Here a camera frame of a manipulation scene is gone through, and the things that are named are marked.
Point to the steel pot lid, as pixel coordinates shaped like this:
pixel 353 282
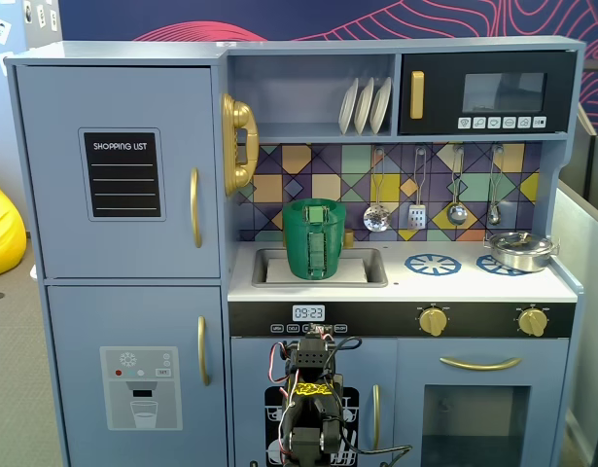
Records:
pixel 515 240

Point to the green ribbed container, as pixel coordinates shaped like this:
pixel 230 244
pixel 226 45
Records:
pixel 296 253

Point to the gold faucet knob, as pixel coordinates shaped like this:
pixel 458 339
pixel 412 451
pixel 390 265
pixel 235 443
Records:
pixel 350 238

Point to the metal skimmer spoon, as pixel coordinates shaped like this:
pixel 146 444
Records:
pixel 376 221

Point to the grey toy sink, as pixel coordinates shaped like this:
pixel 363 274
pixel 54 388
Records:
pixel 376 267

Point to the metal slotted spatula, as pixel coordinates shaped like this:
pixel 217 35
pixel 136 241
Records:
pixel 417 216

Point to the gold toy telephone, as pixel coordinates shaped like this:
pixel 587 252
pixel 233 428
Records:
pixel 237 117

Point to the white toy plate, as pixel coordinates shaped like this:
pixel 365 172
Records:
pixel 347 109
pixel 364 107
pixel 381 104

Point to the metal ladle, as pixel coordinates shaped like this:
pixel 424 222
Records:
pixel 457 214

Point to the gold stove knob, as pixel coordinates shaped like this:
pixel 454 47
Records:
pixel 532 322
pixel 433 321

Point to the blue dishwasher door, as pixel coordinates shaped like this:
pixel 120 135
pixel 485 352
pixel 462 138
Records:
pixel 250 389

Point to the blue toy kitchen unit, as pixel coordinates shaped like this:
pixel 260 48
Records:
pixel 298 51

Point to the black shopping list board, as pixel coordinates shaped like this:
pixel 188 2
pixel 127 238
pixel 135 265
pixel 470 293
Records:
pixel 121 185

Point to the small metal spoon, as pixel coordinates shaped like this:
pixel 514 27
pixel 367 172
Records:
pixel 494 214

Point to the blue oven door with window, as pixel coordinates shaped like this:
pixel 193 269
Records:
pixel 410 413

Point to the black microwave door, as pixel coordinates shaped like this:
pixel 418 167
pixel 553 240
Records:
pixel 439 63

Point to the steel toy pot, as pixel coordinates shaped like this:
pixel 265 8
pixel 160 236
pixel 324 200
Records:
pixel 522 260

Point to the blue freezer door with dispenser print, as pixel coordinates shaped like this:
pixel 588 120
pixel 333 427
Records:
pixel 75 316

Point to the large blue fridge door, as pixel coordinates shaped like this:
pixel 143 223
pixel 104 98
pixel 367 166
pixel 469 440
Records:
pixel 50 233

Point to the grey partition panel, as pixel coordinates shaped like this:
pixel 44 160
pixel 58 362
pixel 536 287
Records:
pixel 585 272

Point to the yellow bean bag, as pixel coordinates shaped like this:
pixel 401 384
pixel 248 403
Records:
pixel 2 233

